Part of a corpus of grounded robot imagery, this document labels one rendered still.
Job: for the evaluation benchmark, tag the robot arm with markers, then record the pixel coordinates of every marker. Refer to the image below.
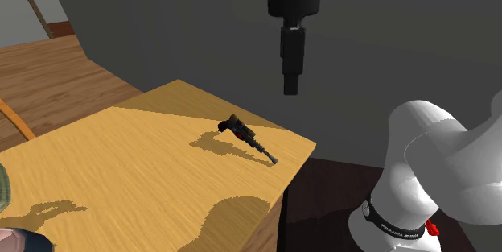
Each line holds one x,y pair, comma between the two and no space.
404,188

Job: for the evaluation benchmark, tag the black toy gun red button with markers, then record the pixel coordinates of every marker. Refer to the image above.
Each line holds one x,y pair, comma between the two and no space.
242,130

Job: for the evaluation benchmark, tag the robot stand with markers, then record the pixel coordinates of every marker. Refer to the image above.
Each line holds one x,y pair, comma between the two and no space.
325,204

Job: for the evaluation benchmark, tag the light wooden table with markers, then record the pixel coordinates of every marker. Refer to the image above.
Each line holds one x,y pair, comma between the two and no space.
129,172

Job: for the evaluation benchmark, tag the brown slanted pole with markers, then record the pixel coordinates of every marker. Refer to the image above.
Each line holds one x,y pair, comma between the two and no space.
33,6

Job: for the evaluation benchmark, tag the orange curved bar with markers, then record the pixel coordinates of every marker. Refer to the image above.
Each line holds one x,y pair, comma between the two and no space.
17,122

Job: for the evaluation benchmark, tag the green checked round object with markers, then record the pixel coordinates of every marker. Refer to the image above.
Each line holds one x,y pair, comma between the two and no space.
3,188

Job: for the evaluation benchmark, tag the pink and blue object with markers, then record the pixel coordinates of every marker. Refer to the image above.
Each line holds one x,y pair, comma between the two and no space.
19,241

